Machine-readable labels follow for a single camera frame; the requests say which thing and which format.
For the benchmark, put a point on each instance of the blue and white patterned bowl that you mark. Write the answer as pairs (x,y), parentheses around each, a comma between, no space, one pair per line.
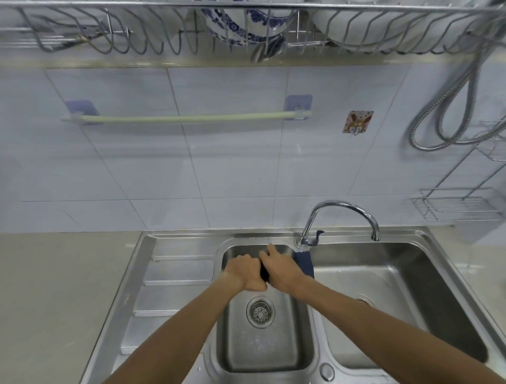
(237,23)

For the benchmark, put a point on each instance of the person's left forearm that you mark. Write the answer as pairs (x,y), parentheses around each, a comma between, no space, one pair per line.
(178,336)

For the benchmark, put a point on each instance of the person's right hand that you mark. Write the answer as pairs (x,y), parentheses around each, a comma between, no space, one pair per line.
(286,273)

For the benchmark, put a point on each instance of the stainless steel double sink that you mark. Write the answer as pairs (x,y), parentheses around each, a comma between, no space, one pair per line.
(371,285)

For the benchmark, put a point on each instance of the cartoon adhesive wall hook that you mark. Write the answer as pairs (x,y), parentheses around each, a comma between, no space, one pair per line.
(357,121)

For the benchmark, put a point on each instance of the person's left hand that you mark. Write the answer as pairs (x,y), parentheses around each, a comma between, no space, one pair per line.
(243,273)

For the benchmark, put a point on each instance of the metal sink drain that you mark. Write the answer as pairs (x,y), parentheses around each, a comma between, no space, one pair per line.
(365,301)

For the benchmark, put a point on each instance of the person's left fingers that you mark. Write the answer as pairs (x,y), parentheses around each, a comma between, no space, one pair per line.
(256,277)

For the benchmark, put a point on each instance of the large white bowl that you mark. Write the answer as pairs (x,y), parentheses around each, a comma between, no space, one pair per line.
(355,27)

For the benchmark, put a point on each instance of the round metal sink cap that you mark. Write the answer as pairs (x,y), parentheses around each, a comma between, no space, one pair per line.
(327,372)

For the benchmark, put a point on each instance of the pale green towel bar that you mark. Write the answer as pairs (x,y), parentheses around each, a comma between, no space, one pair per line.
(178,118)

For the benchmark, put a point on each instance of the chrome curved faucet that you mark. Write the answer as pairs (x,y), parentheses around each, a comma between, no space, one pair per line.
(336,207)

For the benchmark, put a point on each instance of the round metal drain strainer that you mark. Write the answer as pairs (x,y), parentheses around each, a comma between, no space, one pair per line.
(259,312)

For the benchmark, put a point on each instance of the person's right fingers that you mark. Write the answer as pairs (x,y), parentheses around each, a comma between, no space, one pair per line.
(272,261)

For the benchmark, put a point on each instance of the dark blue cloth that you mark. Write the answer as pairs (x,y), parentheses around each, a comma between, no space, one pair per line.
(305,265)

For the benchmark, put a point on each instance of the small black object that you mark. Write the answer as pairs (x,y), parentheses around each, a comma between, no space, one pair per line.
(265,275)

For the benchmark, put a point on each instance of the person's right forearm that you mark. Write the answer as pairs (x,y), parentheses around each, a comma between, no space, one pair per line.
(387,336)

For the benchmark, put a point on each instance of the purple adhesive wall mount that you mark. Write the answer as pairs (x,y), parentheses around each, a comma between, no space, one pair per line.
(298,105)
(81,109)

